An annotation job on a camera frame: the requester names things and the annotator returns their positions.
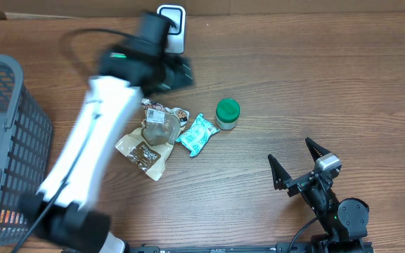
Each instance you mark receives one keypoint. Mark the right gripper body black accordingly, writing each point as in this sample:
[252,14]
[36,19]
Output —
[301,184]

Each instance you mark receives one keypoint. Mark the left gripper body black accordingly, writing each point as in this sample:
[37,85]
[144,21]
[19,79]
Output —
[177,76]

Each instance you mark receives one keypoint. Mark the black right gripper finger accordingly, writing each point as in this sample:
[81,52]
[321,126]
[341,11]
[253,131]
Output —
[280,176]
[315,149]

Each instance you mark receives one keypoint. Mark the green lid jar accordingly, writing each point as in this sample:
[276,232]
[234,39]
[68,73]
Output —
[227,113]

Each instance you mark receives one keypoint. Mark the teal snack packet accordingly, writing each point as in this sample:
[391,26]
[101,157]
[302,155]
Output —
[197,136]

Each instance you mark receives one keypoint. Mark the brown white snack pouch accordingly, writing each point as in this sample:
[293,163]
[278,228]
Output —
[150,145]

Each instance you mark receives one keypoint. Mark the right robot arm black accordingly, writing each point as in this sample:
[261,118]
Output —
[338,226]

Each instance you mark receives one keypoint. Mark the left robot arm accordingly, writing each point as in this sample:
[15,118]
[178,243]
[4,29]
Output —
[150,61]

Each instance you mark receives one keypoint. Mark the white barcode scanner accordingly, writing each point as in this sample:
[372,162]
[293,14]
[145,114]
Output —
[176,34]

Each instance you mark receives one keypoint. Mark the grey plastic shopping basket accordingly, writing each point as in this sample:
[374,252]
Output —
[25,141]

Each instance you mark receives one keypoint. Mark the orange red snack packet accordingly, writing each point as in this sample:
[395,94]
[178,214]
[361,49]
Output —
[11,217]

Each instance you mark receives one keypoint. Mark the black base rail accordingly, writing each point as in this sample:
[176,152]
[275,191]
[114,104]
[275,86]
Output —
[223,248]

